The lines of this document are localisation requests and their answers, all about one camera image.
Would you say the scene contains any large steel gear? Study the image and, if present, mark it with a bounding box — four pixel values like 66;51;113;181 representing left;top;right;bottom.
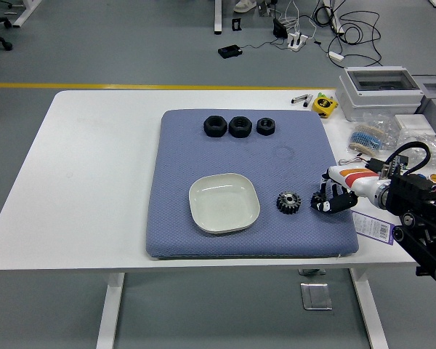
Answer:
275;190;301;215

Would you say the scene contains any small black hex nut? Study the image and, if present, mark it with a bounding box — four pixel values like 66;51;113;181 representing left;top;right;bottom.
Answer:
256;117;276;136

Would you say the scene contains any thin wire with white connector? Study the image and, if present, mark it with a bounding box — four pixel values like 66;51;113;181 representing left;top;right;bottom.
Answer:
337;155;371;167

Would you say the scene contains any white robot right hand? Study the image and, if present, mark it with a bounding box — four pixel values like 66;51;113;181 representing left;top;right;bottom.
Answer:
310;165;385;214

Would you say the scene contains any black power adapter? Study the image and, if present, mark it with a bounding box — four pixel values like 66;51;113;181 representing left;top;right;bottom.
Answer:
272;17;288;39

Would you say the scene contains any blue-grey padded mat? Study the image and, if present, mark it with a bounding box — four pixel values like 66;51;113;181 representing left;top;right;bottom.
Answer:
145;108;360;261

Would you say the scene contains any black flat device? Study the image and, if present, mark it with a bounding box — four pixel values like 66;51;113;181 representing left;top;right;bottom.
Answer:
217;44;243;60

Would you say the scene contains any small white box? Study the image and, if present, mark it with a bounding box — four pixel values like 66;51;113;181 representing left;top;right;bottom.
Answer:
392;113;432;132

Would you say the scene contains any small black gear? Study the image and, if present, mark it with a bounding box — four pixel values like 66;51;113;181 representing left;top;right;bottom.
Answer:
310;191;330;210

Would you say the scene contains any yellow tape measure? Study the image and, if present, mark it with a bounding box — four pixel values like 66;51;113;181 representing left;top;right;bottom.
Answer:
311;93;339;119

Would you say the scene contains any black floor cable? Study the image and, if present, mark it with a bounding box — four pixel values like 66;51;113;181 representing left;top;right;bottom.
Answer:
314;0;383;68

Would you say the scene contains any white square dish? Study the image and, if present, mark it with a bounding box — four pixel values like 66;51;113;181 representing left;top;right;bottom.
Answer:
187;172;259;235

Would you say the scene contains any metal floor plate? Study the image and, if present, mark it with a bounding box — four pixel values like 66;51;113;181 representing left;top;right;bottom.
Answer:
299;282;333;310

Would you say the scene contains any white background desk leg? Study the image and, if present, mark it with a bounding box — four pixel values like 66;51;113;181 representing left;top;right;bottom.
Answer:
213;0;224;36
12;0;44;28

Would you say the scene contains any white table leg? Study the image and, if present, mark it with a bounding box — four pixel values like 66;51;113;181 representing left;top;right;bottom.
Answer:
96;272;126;349
350;269;389;349

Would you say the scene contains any white floor cable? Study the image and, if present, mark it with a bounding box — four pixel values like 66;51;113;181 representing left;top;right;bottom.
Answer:
281;0;318;41

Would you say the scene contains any white power strip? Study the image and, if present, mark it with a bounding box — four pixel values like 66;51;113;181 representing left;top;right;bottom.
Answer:
286;31;309;52

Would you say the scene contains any bag of blue resistors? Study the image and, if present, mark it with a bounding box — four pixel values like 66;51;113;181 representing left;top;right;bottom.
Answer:
348;111;399;153

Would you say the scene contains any purple and white label card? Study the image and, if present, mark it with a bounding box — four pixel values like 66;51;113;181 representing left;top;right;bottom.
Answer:
350;209;396;245

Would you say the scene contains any large black hex nut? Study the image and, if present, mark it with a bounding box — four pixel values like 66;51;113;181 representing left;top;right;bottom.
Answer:
203;115;227;138
227;115;253;138

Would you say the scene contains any grey electrical enclosure box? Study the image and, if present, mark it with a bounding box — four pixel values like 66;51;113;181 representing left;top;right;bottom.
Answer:
335;65;426;123

